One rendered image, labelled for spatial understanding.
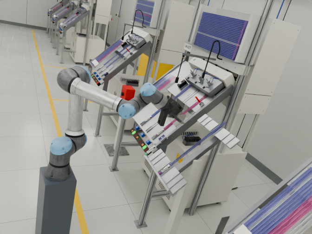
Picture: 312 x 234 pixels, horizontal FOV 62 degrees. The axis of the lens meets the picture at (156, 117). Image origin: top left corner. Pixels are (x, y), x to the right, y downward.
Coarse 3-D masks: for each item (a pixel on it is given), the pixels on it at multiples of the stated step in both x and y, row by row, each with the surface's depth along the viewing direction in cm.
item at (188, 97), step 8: (184, 64) 238; (176, 72) 235; (184, 72) 229; (168, 88) 225; (176, 88) 219; (184, 88) 214; (192, 88) 209; (224, 88) 191; (184, 96) 207; (192, 96) 202; (200, 96) 198; (208, 96) 193; (192, 104) 195
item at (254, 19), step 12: (252, 24) 168; (192, 36) 222; (252, 36) 173; (240, 48) 174; (240, 60) 178; (252, 60) 183; (192, 132) 235; (132, 144) 263; (192, 144) 219; (156, 192) 200; (168, 192) 204
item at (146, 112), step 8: (152, 104) 220; (144, 112) 217; (152, 112) 212; (144, 120) 209; (152, 120) 205; (168, 120) 196; (144, 128) 204; (152, 128) 199; (160, 128) 195; (168, 128) 191; (152, 136) 191; (160, 136) 189
